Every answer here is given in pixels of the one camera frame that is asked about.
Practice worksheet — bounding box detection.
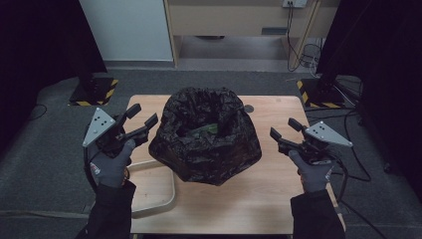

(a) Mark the short black floor cable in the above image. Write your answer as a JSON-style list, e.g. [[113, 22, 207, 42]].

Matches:
[[27, 103, 49, 121]]

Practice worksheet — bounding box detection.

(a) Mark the black curtain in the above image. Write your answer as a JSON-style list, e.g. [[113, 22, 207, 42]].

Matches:
[[0, 0, 108, 155], [316, 0, 422, 202]]

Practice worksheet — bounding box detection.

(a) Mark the long black floor cable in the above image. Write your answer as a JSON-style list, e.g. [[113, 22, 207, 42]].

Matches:
[[304, 107, 372, 183]]

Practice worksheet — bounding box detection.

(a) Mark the white wall socket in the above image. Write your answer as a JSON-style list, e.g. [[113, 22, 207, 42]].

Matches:
[[282, 0, 309, 9]]

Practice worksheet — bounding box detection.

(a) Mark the bundle of cables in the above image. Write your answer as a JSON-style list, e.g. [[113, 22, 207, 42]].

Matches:
[[299, 37, 324, 79]]

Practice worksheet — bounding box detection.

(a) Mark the black plastic trash bag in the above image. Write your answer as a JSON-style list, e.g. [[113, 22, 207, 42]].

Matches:
[[147, 86, 264, 187]]

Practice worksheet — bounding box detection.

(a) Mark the person's left hand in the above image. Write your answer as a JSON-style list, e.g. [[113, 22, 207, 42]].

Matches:
[[89, 138, 137, 190]]

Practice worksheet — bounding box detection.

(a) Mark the black stand with striped base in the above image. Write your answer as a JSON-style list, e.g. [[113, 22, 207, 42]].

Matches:
[[296, 56, 346, 110], [68, 56, 119, 108]]

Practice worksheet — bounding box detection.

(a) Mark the green scrap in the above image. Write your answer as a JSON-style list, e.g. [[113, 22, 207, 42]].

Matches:
[[190, 122, 220, 136]]

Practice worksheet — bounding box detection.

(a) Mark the person's right hand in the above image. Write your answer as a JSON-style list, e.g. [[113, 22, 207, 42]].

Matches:
[[287, 149, 334, 194]]

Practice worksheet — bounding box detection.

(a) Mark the hand-held gripper cable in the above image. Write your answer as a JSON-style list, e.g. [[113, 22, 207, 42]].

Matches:
[[330, 157, 388, 239], [82, 144, 102, 195]]

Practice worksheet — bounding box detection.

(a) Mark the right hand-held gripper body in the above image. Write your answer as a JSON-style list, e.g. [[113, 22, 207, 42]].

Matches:
[[286, 119, 354, 166]]

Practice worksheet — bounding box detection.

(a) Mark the left hand-held gripper cable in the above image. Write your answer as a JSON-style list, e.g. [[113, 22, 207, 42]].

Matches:
[[82, 144, 102, 195]]

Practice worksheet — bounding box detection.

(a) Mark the white square bin rim ring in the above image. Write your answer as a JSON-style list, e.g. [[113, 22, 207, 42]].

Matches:
[[125, 159, 177, 219]]

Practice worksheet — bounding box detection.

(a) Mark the black socket cable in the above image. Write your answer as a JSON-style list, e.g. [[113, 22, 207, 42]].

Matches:
[[286, 2, 303, 73]]

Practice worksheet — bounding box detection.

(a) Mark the right hand-held gripper cable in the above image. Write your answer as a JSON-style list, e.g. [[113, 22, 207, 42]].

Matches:
[[330, 157, 388, 239]]

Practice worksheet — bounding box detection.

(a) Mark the white panel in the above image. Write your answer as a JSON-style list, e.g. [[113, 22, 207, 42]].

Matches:
[[79, 0, 174, 63]]

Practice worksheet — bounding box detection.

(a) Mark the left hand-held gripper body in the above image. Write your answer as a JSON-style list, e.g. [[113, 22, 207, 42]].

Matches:
[[82, 106, 149, 159]]

